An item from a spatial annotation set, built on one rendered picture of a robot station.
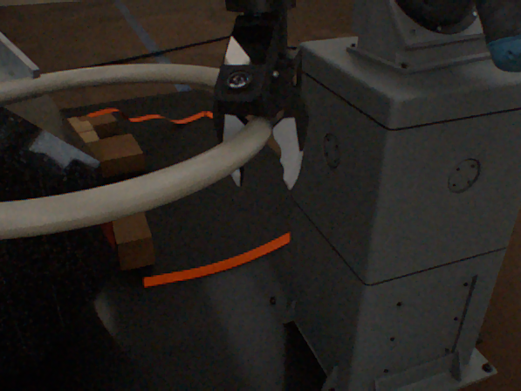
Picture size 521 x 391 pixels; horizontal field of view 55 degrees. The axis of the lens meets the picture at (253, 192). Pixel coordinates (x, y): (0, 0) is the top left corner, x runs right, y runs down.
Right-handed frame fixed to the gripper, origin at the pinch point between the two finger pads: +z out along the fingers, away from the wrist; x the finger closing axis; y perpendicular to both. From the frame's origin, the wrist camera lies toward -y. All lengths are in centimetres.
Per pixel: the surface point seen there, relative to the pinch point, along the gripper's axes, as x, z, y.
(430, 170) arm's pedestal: -23, 18, 43
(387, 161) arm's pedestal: -14.9, 13.6, 37.3
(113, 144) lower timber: 108, 64, 150
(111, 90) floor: 159, 68, 245
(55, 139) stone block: 58, 15, 43
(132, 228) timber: 68, 66, 85
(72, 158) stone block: 56, 20, 44
